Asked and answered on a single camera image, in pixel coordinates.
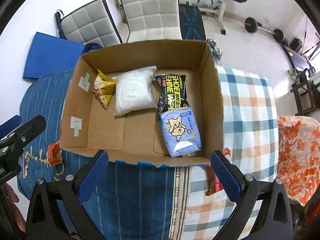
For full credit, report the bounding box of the red snack packet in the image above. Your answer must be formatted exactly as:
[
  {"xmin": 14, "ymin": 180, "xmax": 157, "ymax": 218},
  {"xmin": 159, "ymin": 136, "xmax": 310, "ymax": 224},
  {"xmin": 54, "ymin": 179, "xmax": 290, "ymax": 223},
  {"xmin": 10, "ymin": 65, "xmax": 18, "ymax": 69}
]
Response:
[{"xmin": 204, "ymin": 146, "xmax": 232, "ymax": 197}]

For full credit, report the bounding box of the orange snack packet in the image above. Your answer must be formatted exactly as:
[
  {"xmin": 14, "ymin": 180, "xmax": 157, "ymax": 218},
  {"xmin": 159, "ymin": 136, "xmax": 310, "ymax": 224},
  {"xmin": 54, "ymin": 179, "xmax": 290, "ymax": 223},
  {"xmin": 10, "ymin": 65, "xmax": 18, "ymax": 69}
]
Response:
[{"xmin": 46, "ymin": 141, "xmax": 63, "ymax": 166}]

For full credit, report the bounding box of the light blue tissue pack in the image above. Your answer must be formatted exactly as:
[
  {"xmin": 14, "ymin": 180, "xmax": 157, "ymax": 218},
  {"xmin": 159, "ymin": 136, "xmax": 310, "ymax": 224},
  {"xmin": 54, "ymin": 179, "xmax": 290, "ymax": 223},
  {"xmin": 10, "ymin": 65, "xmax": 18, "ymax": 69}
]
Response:
[{"xmin": 160, "ymin": 107, "xmax": 202, "ymax": 158}]

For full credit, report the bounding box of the yellow panda snack packet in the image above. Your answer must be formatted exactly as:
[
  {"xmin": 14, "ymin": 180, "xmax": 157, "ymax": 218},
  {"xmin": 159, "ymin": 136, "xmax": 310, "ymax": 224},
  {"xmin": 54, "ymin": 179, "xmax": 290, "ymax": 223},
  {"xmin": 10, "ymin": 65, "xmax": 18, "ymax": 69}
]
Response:
[{"xmin": 93, "ymin": 70, "xmax": 117, "ymax": 109}]

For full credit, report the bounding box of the white zip bag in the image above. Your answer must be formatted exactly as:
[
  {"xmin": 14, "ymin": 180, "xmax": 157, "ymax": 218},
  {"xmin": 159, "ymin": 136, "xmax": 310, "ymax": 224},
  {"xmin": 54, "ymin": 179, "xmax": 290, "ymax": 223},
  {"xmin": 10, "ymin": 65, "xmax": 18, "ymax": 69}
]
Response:
[{"xmin": 114, "ymin": 66, "xmax": 157, "ymax": 116}]

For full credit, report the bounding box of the black shoe shine wipes pack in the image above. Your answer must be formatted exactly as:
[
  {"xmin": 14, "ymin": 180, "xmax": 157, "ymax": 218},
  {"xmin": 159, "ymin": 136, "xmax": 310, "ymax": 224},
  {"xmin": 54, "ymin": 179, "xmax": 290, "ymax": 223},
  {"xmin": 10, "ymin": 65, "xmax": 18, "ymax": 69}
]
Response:
[{"xmin": 155, "ymin": 74, "xmax": 189, "ymax": 120}]

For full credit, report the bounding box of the person's left hand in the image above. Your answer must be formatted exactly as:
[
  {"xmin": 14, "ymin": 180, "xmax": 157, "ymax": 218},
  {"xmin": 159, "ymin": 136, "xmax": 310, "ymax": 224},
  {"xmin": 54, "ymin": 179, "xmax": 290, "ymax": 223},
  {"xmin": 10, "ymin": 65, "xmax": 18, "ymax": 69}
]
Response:
[{"xmin": 1, "ymin": 183, "xmax": 26, "ymax": 233}]

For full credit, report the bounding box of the blue striped bed cover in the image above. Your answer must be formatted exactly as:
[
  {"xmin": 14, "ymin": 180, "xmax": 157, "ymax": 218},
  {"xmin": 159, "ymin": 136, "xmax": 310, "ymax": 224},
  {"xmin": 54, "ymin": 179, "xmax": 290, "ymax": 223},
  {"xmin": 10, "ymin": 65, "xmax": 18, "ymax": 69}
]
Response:
[{"xmin": 17, "ymin": 72, "xmax": 175, "ymax": 239}]

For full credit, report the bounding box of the plaid checked bed cover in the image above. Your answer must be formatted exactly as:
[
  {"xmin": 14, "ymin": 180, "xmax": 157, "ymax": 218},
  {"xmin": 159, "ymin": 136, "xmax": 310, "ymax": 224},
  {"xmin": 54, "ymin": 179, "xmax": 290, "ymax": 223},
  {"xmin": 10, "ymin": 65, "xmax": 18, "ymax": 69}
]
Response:
[{"xmin": 169, "ymin": 66, "xmax": 279, "ymax": 239}]

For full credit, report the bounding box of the orange white floral towel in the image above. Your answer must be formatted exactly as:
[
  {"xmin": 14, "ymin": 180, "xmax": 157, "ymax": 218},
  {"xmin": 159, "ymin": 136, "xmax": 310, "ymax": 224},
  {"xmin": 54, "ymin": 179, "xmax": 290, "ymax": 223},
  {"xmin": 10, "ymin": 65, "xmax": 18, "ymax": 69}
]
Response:
[{"xmin": 277, "ymin": 116, "xmax": 319, "ymax": 206}]

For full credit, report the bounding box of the blue folded mat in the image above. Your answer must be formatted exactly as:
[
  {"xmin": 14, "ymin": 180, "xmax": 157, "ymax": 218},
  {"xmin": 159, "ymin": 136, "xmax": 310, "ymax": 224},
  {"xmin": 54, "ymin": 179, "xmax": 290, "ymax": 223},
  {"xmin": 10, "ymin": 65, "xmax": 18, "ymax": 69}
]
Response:
[{"xmin": 23, "ymin": 32, "xmax": 85, "ymax": 79}]

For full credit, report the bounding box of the open cardboard milk box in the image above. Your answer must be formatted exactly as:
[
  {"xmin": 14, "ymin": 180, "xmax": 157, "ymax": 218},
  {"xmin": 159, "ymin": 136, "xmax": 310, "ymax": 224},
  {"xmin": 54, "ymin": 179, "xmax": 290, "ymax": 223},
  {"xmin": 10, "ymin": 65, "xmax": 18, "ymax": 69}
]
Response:
[{"xmin": 60, "ymin": 40, "xmax": 223, "ymax": 167}]

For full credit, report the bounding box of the dark wooden chair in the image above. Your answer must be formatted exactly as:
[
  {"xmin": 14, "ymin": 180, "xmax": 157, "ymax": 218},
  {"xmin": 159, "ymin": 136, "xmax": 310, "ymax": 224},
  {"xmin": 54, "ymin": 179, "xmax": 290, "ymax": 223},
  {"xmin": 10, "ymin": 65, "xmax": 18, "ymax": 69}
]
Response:
[{"xmin": 289, "ymin": 67, "xmax": 319, "ymax": 116}]

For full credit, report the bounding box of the chrome dumbbell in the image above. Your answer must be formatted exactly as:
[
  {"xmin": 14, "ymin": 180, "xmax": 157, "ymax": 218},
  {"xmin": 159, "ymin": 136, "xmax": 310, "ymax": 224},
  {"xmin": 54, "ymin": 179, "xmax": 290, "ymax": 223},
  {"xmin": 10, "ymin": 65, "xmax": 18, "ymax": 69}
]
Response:
[{"xmin": 207, "ymin": 39, "xmax": 222, "ymax": 62}]

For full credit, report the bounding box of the white cushioned chair left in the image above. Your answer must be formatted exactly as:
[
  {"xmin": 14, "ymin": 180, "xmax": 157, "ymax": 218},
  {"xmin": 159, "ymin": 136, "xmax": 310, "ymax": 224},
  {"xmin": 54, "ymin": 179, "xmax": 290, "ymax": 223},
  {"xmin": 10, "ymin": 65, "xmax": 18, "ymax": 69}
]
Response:
[{"xmin": 55, "ymin": 0, "xmax": 122, "ymax": 47}]

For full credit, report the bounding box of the white cushioned chair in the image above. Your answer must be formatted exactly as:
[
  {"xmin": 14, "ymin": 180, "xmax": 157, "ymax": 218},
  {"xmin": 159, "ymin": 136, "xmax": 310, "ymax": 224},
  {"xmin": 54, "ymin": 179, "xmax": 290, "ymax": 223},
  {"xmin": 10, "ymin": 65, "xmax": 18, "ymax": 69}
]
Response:
[
  {"xmin": 120, "ymin": 0, "xmax": 182, "ymax": 43},
  {"xmin": 55, "ymin": 0, "xmax": 122, "ymax": 47}
]

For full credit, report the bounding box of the black treadmill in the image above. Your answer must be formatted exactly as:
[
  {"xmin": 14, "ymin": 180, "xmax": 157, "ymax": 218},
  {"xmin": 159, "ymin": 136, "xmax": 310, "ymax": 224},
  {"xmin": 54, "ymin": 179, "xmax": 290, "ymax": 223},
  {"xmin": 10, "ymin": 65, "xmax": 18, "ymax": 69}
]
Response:
[{"xmin": 282, "ymin": 15, "xmax": 320, "ymax": 73}]

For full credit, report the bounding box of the barbell on floor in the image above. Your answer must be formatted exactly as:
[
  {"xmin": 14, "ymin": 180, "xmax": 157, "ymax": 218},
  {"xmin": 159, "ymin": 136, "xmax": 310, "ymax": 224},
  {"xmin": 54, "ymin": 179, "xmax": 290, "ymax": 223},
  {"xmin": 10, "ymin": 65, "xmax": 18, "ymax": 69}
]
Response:
[{"xmin": 244, "ymin": 17, "xmax": 284, "ymax": 43}]

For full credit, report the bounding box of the black blue weight bench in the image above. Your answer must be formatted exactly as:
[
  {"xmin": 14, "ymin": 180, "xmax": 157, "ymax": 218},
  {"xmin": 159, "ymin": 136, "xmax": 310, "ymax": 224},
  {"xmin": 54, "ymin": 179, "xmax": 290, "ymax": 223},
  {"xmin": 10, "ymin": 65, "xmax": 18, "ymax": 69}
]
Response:
[{"xmin": 179, "ymin": 4, "xmax": 206, "ymax": 41}]

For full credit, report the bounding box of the white barbell rack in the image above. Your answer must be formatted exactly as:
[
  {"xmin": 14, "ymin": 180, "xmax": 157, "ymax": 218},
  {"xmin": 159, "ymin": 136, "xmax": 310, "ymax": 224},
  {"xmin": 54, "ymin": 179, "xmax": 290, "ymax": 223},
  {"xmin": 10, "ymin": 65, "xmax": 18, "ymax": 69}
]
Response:
[{"xmin": 196, "ymin": 0, "xmax": 228, "ymax": 35}]

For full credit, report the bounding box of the white cushioned chair right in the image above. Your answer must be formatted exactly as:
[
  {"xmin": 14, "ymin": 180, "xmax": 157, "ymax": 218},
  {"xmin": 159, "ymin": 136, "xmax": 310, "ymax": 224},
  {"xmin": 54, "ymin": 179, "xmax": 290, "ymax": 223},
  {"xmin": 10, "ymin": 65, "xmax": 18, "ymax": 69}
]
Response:
[{"xmin": 120, "ymin": 0, "xmax": 182, "ymax": 43}]

